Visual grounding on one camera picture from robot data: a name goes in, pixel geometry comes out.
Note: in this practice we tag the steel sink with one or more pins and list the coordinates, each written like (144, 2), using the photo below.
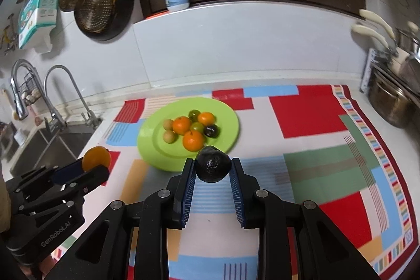
(59, 148)

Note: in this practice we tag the slim chrome faucet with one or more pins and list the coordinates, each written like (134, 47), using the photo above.
(62, 83)

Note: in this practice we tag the black frying pan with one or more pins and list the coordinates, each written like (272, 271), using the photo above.
(123, 1)

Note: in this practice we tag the orange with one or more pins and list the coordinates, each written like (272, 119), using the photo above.
(95, 158)
(193, 139)
(182, 125)
(206, 118)

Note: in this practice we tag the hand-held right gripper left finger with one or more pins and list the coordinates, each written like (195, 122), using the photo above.
(185, 194)

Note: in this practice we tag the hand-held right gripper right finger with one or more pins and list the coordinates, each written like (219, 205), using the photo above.
(238, 198)

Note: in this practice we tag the tissue pack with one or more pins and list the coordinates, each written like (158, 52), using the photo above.
(37, 14)

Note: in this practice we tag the steel pot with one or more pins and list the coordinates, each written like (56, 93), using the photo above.
(390, 99)

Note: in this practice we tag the dark plum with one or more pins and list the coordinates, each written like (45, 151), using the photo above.
(211, 165)
(211, 130)

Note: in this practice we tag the colourful patchwork mat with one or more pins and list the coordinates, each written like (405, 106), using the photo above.
(308, 122)

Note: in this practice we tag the chrome pull-down faucet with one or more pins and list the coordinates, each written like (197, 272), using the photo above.
(19, 96)

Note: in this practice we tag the green plate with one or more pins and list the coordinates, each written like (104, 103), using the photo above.
(154, 142)

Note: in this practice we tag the wall hook rack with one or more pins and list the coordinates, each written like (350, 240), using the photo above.
(8, 35)

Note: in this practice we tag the green fruit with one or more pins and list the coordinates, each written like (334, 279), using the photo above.
(194, 114)
(197, 127)

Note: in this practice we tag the white cup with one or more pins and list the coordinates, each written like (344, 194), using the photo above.
(20, 137)

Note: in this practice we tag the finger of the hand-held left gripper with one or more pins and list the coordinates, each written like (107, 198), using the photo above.
(67, 173)
(93, 178)

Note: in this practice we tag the brass colander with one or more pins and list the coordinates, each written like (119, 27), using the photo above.
(96, 6)

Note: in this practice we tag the yellow fruit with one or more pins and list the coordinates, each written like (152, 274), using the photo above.
(170, 136)
(168, 124)

